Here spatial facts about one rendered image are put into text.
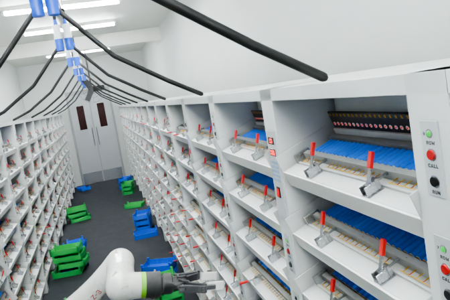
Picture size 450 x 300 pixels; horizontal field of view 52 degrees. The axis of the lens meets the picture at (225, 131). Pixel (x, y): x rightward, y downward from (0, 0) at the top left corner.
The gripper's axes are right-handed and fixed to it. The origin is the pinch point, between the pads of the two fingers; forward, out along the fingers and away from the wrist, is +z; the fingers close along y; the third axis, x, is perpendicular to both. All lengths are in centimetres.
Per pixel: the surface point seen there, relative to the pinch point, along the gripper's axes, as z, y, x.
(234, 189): 14.9, -28.7, 29.4
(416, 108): 5, 103, 65
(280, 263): 19.0, 17.0, 11.1
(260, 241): 20.5, -7.4, 12.1
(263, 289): 22.4, -6.9, -7.7
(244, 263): 21.4, -30.1, -4.5
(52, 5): -67, -76, 112
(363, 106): 25, 55, 67
